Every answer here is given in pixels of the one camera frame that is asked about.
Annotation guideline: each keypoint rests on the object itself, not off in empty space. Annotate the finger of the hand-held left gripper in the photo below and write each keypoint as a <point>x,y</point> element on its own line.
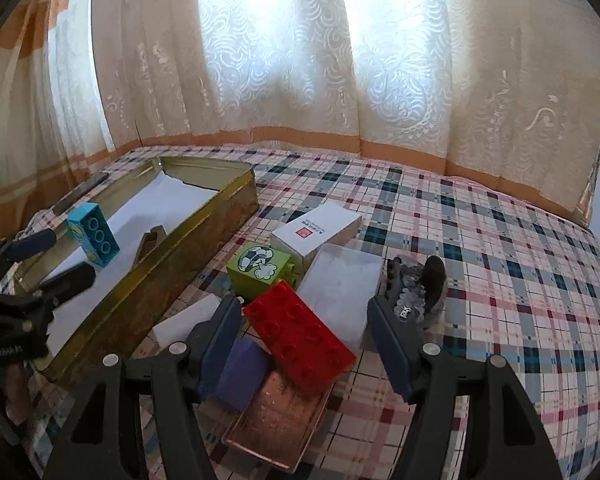
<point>30,245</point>
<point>65,280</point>

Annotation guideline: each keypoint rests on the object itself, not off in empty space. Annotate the red toy block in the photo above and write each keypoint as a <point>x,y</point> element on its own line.
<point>295,330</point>

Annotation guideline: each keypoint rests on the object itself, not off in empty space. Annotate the white paper lining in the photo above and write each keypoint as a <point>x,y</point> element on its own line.
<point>170,210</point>

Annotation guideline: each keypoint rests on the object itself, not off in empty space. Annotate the white cardboard box red label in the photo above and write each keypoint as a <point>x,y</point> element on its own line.
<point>320,230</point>

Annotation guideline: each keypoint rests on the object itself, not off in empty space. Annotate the black sequin hair claw clip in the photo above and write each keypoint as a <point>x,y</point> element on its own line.
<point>432,280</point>

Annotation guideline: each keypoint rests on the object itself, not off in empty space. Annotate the purple block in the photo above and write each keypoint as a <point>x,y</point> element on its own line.
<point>242,375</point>

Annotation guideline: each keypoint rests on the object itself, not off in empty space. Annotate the blue toy block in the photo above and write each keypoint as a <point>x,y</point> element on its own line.
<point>92,235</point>

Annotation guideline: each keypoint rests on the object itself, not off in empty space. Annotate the dark flat object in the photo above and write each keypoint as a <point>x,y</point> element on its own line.
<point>80,191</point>

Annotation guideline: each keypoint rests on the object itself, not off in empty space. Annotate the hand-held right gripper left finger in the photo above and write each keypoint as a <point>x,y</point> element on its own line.
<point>215,355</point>

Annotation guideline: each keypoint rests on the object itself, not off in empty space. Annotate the clear plastic box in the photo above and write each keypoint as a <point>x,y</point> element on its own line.
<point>340,290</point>

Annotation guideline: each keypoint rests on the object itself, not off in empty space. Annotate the person's left hand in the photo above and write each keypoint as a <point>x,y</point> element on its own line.
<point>17,390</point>

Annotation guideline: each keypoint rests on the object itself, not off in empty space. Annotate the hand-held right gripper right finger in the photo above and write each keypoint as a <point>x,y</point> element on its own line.
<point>395,355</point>

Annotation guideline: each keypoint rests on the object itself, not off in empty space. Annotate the cream curtain with orange bands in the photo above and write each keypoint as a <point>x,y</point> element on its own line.
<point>40,110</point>

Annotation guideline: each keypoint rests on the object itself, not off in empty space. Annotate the white block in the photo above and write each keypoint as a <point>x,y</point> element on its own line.
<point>185,322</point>

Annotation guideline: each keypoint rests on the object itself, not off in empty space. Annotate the green mushroom print toy block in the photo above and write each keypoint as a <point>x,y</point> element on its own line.
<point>260,265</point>

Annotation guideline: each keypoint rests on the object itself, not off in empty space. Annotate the gold metal tin box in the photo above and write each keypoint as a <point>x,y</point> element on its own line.
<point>170,285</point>

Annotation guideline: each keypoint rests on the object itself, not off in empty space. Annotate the copper coloured metal tray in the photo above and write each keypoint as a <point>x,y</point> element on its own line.
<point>275,425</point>

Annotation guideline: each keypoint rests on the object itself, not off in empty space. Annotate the cream lace curtain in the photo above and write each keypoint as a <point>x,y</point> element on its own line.
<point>330,85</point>

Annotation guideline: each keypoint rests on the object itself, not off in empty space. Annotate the plaid bed sheet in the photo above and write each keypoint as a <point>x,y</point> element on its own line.
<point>505,285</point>

